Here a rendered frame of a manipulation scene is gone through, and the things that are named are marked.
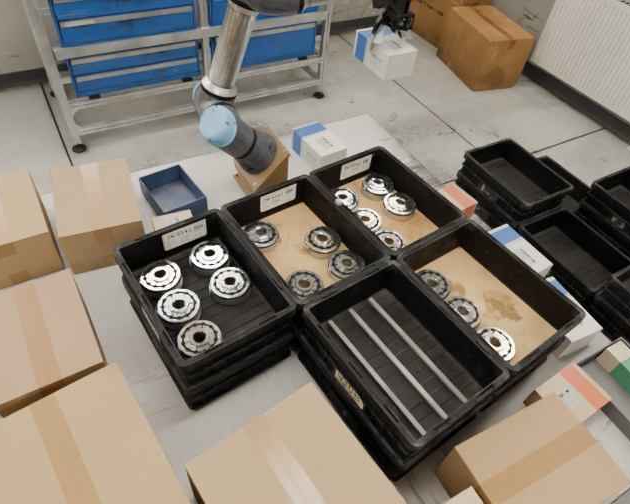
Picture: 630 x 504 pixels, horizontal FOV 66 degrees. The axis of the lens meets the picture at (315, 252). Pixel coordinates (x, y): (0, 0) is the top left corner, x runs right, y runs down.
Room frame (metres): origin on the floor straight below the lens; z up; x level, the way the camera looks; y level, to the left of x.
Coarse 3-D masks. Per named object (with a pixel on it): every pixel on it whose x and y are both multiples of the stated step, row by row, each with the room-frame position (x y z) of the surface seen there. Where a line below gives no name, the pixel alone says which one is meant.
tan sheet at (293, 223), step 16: (288, 208) 1.10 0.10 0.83; (304, 208) 1.11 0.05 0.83; (288, 224) 1.03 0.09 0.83; (304, 224) 1.04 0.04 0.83; (320, 224) 1.05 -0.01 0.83; (288, 240) 0.97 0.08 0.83; (304, 240) 0.98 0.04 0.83; (272, 256) 0.90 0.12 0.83; (288, 256) 0.91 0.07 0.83; (304, 256) 0.92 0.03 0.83; (288, 272) 0.85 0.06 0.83; (320, 272) 0.86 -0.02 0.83
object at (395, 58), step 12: (360, 36) 1.71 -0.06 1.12; (384, 36) 1.71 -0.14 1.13; (396, 36) 1.72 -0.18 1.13; (360, 48) 1.70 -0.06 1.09; (372, 48) 1.64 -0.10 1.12; (384, 48) 1.62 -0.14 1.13; (396, 48) 1.63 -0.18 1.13; (408, 48) 1.64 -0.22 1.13; (360, 60) 1.69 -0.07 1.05; (372, 60) 1.63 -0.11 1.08; (384, 60) 1.58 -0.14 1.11; (396, 60) 1.59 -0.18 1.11; (408, 60) 1.62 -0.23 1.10; (384, 72) 1.57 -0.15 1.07; (396, 72) 1.59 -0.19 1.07; (408, 72) 1.63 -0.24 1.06
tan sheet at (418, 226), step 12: (360, 180) 1.29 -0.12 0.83; (360, 192) 1.23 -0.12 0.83; (360, 204) 1.17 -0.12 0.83; (372, 204) 1.18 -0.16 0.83; (384, 216) 1.13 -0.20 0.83; (420, 216) 1.15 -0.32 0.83; (384, 228) 1.07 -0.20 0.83; (396, 228) 1.08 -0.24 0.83; (408, 228) 1.09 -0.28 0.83; (420, 228) 1.09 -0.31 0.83; (432, 228) 1.10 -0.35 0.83; (408, 240) 1.04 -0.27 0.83
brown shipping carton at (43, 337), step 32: (32, 288) 0.67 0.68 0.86; (64, 288) 0.68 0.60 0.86; (0, 320) 0.57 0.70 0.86; (32, 320) 0.58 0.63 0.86; (64, 320) 0.59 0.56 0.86; (0, 352) 0.49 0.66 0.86; (32, 352) 0.50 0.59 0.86; (64, 352) 0.51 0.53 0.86; (96, 352) 0.52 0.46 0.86; (0, 384) 0.42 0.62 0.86; (32, 384) 0.43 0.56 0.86; (64, 384) 0.45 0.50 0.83
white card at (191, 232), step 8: (192, 224) 0.90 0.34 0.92; (200, 224) 0.91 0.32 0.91; (176, 232) 0.87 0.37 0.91; (184, 232) 0.88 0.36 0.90; (192, 232) 0.90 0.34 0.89; (200, 232) 0.91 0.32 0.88; (168, 240) 0.85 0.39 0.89; (176, 240) 0.86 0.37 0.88; (184, 240) 0.88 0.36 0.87; (168, 248) 0.85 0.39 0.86
